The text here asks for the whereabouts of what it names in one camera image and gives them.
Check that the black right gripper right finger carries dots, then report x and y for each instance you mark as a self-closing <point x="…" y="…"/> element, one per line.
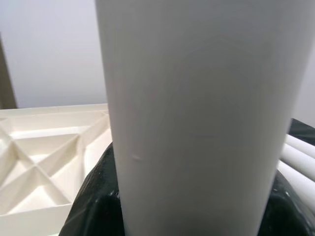
<point x="290" y="211"/>

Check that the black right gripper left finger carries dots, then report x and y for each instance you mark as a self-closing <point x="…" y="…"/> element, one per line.
<point x="98" y="196"/>

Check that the white plastic table top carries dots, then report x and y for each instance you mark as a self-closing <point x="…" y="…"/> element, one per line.
<point x="49" y="147"/>

